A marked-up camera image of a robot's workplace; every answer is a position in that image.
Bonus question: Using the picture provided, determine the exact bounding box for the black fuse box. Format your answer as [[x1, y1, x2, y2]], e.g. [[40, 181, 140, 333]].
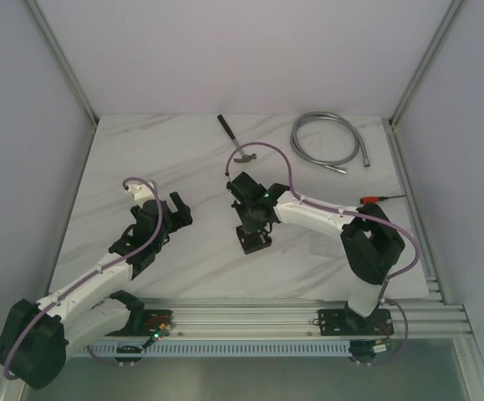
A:
[[236, 226, 272, 255]]

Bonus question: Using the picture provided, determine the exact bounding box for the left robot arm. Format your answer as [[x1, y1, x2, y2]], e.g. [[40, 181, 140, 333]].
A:
[[0, 192, 193, 389]]

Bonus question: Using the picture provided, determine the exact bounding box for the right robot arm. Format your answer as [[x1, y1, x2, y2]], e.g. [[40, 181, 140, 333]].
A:
[[227, 172, 405, 333]]

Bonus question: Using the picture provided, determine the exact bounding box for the clear plastic fuse box cover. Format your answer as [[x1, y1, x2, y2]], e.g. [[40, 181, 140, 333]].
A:
[[308, 233, 341, 257]]

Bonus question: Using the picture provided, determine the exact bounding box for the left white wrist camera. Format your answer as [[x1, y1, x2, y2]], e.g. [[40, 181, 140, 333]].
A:
[[123, 180, 155, 206]]

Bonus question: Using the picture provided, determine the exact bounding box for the claw hammer black handle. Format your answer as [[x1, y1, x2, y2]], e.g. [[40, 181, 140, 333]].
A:
[[217, 114, 257, 164]]

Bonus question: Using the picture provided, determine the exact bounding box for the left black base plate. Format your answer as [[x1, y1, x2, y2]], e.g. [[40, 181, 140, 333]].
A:
[[129, 309, 173, 336]]

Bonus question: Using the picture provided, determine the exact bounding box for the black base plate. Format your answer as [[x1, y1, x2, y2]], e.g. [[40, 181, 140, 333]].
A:
[[317, 307, 395, 337], [129, 309, 173, 336]]

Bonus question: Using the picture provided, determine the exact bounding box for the red handled screwdriver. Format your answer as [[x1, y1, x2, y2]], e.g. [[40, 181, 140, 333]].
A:
[[359, 195, 405, 205]]

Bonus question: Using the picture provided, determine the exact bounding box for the silver flexible metal hose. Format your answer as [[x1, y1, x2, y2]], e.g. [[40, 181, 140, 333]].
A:
[[289, 110, 371, 173]]

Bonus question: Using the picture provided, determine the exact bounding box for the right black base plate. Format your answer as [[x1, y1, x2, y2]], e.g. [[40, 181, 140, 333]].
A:
[[317, 307, 395, 337]]

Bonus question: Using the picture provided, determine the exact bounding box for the grey slotted cable duct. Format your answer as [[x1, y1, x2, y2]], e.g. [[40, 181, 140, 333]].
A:
[[74, 339, 389, 358]]

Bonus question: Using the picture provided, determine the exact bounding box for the aluminium mounting rail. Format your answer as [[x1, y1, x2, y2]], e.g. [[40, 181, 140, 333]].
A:
[[144, 298, 472, 340]]

